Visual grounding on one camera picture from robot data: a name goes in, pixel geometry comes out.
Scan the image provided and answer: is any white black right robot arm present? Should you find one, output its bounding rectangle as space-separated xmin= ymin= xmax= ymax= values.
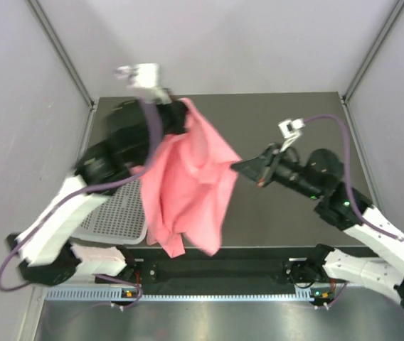
xmin=231 ymin=144 xmax=404 ymax=309

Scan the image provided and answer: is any white perforated plastic basket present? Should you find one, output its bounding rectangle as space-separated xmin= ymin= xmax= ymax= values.
xmin=73 ymin=180 xmax=147 ymax=245

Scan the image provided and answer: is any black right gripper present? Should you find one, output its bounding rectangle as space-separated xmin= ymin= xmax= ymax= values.
xmin=230 ymin=142 xmax=321 ymax=200

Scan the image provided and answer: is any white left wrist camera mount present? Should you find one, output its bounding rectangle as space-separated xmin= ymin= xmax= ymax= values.
xmin=114 ymin=63 xmax=171 ymax=104

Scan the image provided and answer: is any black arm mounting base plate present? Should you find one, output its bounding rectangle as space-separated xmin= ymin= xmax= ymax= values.
xmin=115 ymin=244 xmax=333 ymax=286

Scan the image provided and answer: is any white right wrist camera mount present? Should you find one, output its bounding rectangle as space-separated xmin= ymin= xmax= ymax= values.
xmin=278 ymin=119 xmax=305 ymax=153

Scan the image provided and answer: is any pink t shirt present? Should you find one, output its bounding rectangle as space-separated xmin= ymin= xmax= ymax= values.
xmin=140 ymin=98 xmax=240 ymax=258

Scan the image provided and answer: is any aluminium frame post right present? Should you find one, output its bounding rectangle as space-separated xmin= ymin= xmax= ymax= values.
xmin=341 ymin=0 xmax=404 ymax=106

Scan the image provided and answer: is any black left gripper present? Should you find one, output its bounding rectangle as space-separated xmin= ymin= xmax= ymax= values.
xmin=138 ymin=88 xmax=192 ymax=168

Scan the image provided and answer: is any aluminium frame post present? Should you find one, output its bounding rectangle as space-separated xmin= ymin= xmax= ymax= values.
xmin=341 ymin=0 xmax=404 ymax=106
xmin=25 ymin=0 xmax=95 ymax=109

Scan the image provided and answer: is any grey slotted cable duct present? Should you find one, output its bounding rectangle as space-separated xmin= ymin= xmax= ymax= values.
xmin=45 ymin=286 xmax=333 ymax=302

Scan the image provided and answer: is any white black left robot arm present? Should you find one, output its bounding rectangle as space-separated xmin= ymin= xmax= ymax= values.
xmin=6 ymin=99 xmax=188 ymax=286

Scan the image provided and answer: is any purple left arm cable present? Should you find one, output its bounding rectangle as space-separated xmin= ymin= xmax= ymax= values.
xmin=0 ymin=101 xmax=166 ymax=292

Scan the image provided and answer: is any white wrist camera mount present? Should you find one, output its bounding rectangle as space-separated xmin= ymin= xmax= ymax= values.
xmin=114 ymin=63 xmax=171 ymax=104
xmin=278 ymin=119 xmax=305 ymax=153

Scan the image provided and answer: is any aluminium frame post left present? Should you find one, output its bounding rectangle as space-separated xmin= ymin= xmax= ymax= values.
xmin=25 ymin=0 xmax=95 ymax=109

